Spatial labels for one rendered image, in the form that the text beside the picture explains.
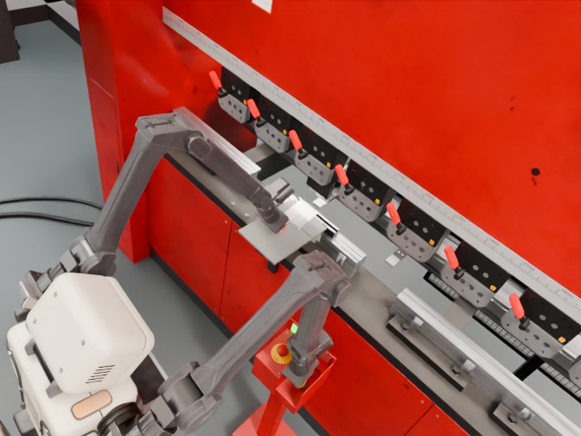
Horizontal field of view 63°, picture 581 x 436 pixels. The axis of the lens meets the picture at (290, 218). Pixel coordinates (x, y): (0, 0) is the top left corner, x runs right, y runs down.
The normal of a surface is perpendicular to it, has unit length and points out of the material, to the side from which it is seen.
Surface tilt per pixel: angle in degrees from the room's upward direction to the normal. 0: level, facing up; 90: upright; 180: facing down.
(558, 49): 90
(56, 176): 0
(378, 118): 90
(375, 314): 0
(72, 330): 47
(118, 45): 90
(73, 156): 0
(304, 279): 39
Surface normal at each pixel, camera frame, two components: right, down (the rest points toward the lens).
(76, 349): -0.43, -0.18
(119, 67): 0.70, 0.59
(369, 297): 0.18, -0.68
